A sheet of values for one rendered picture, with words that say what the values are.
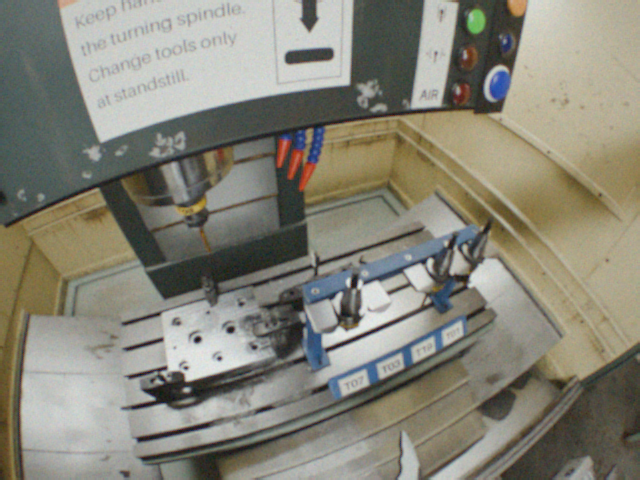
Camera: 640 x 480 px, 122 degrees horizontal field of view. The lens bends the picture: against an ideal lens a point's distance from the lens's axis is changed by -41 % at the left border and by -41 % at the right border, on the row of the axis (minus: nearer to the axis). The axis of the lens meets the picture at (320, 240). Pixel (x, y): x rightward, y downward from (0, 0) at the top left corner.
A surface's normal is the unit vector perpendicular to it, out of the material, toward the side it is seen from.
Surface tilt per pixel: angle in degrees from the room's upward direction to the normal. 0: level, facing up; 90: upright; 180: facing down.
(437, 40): 90
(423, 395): 8
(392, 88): 90
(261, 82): 90
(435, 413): 7
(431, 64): 90
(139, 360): 0
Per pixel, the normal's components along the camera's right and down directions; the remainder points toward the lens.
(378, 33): 0.39, 0.67
